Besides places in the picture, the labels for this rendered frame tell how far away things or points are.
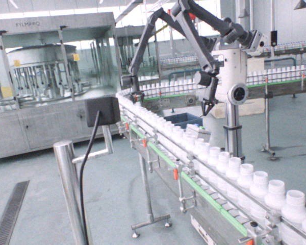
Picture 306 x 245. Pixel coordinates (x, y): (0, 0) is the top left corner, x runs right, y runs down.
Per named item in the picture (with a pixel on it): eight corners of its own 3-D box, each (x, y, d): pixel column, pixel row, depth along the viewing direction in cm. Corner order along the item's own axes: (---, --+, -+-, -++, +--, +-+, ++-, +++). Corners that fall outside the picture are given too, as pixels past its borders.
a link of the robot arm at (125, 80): (136, 67, 183) (133, 67, 191) (121, 69, 179) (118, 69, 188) (139, 83, 186) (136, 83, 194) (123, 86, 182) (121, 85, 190)
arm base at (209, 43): (211, 52, 199) (217, 38, 198) (203, 48, 196) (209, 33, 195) (205, 53, 207) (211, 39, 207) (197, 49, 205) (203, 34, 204)
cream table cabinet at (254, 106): (254, 107, 631) (253, 57, 602) (265, 113, 571) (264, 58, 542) (209, 113, 633) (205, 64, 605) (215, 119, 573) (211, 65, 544)
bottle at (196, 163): (204, 172, 113) (201, 136, 109) (212, 177, 108) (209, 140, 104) (192, 176, 111) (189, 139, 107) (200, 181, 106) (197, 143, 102)
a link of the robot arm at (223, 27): (182, -16, 140) (173, -2, 148) (177, 2, 134) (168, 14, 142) (245, 27, 154) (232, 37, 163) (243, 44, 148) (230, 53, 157)
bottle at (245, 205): (244, 222, 78) (242, 172, 74) (235, 211, 84) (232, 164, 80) (262, 218, 79) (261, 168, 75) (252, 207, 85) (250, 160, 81)
